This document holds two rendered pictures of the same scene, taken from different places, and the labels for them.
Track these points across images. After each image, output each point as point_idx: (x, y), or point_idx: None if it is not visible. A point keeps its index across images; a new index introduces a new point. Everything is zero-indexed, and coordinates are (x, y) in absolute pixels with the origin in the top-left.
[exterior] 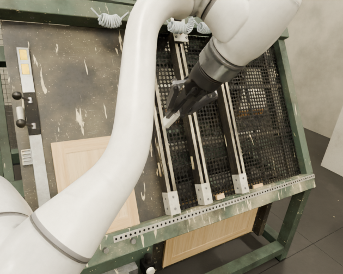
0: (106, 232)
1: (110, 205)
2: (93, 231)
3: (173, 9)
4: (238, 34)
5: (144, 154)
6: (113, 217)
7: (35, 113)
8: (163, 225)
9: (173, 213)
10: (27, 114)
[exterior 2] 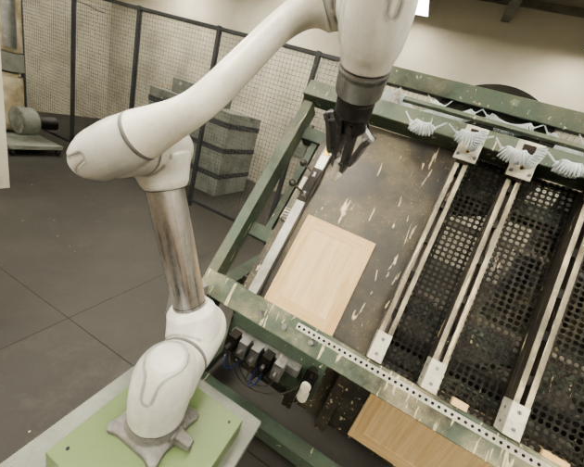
0: (298, 315)
1: (156, 116)
2: (138, 124)
3: (306, 10)
4: (342, 24)
5: (198, 98)
6: (157, 129)
7: (311, 185)
8: (351, 359)
9: (371, 357)
10: (306, 183)
